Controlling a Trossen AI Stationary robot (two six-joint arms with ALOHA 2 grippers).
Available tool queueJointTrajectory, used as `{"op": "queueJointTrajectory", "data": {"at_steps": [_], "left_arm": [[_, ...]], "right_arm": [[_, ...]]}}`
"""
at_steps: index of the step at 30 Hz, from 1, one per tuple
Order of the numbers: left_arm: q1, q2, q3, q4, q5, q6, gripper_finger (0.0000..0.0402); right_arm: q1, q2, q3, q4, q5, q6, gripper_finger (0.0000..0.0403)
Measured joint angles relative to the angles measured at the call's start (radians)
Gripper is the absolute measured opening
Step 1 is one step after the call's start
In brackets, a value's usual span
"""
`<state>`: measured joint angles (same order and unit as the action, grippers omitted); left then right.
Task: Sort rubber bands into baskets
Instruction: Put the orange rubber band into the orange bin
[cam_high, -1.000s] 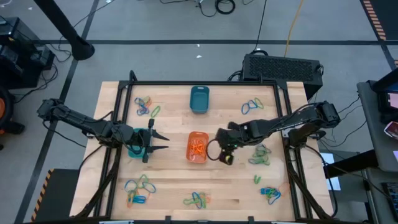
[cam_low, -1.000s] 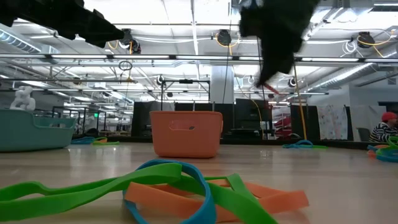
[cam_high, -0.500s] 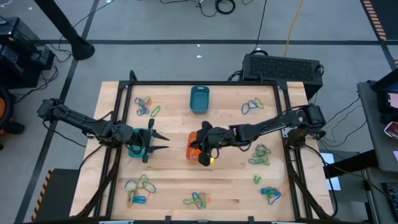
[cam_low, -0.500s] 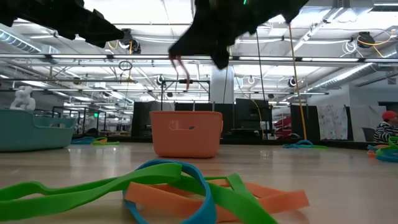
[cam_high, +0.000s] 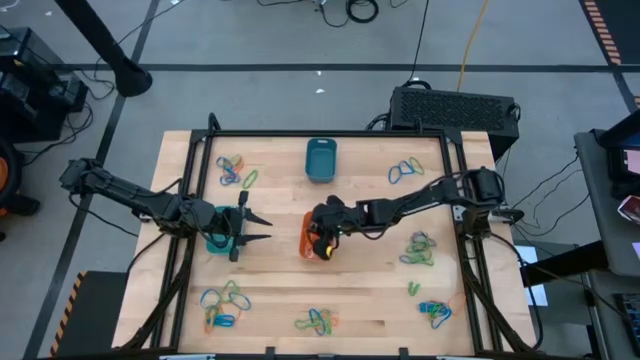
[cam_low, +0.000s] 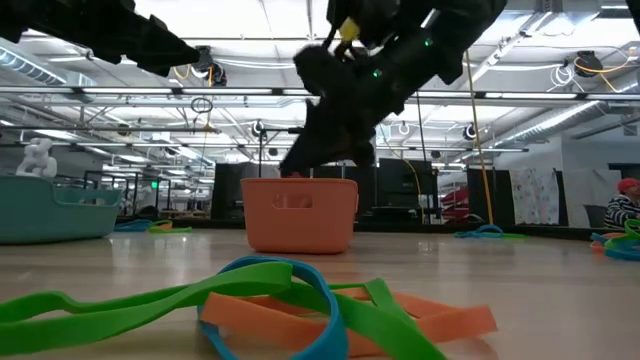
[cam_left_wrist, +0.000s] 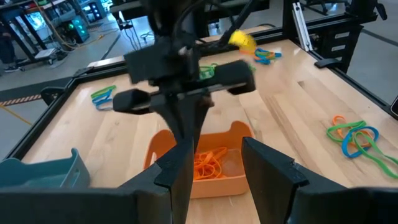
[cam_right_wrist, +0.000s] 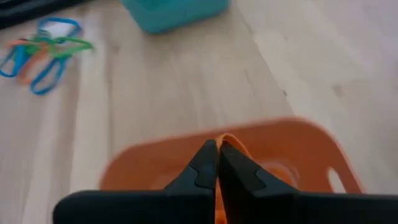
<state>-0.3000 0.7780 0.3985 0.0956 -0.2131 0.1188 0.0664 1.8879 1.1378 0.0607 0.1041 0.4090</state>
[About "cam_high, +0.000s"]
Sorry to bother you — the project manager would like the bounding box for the teal green plastic basket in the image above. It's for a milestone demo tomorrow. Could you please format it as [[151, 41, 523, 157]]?
[[206, 204, 246, 256]]

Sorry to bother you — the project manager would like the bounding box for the blue plastic basket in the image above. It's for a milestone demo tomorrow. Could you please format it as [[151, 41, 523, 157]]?
[[304, 137, 339, 184]]

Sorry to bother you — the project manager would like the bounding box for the red card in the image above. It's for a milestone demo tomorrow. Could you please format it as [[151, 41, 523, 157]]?
[[617, 194, 640, 225]]

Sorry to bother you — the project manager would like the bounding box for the orange and black machine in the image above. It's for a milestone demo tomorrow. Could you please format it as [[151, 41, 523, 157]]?
[[0, 139, 42, 219]]

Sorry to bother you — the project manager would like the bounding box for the grey desk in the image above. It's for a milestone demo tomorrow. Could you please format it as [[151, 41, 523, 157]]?
[[573, 128, 640, 279]]

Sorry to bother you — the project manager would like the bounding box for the black pole stand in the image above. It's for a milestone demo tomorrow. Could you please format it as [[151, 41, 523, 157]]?
[[53, 0, 154, 99]]

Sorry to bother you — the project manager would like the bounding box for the black beam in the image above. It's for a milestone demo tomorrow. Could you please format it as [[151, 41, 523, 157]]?
[[519, 239, 610, 287]]

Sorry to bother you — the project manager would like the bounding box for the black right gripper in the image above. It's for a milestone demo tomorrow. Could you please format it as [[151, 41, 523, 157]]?
[[307, 194, 359, 262]]

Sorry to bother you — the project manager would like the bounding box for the black monitor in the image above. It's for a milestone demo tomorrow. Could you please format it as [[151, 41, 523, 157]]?
[[597, 108, 640, 200]]

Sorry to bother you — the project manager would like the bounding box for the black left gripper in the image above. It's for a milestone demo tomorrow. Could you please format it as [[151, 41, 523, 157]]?
[[199, 191, 274, 263]]

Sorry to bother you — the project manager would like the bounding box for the black hanging cable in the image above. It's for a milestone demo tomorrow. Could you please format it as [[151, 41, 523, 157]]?
[[402, 0, 432, 89]]

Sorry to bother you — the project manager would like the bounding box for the yellow hanging cable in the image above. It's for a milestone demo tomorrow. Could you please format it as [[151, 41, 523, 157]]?
[[456, 0, 490, 94]]

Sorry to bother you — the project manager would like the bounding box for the black equipment cart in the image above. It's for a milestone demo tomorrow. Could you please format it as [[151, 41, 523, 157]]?
[[0, 25, 90, 145]]

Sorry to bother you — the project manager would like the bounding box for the black hazard-striped floor mat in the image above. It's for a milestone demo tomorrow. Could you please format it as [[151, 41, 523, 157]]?
[[579, 0, 640, 67], [48, 270, 130, 359]]

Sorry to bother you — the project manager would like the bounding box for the black aluminium table frame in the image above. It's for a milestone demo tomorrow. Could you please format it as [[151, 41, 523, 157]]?
[[117, 112, 539, 360]]

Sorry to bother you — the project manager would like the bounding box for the black computer case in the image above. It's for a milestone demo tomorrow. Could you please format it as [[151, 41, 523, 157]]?
[[388, 85, 522, 162]]

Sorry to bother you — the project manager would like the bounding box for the orange plastic basket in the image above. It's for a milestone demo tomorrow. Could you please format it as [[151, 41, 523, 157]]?
[[298, 209, 324, 261]]

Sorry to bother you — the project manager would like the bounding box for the white paper sheet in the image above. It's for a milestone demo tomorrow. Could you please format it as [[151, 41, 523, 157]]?
[[513, 244, 550, 308]]

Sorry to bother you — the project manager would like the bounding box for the coiled black cable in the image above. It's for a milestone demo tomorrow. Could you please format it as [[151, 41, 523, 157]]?
[[345, 0, 380, 25]]

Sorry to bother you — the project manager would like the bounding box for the black keyboard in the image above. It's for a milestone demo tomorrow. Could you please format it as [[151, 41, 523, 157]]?
[[613, 292, 640, 354]]

